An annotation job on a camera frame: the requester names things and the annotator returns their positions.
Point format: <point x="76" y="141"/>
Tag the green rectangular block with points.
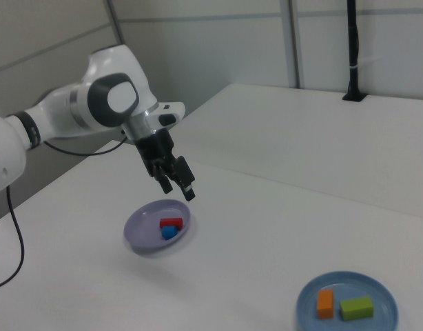
<point x="357" y="308"/>

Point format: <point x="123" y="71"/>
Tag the orange rectangular block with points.
<point x="325" y="303"/>

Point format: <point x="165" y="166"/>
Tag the red cylinder block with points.
<point x="170" y="222"/>

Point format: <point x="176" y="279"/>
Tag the black pole with base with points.
<point x="352" y="34"/>

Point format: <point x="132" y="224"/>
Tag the grey partition post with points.
<point x="114" y="20"/>
<point x="294" y="45"/>

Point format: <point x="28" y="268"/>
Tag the blue plate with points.
<point x="349" y="286"/>

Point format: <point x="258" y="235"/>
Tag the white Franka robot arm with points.
<point x="104" y="86"/>

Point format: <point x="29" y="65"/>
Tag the blue cylinder block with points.
<point x="169" y="233"/>

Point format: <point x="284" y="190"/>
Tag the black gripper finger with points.
<point x="165" y="181"/>
<point x="183" y="172"/>

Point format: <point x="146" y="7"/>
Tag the purple plate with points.
<point x="142" y="231"/>

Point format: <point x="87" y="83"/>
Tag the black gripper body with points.
<point x="154" y="151"/>

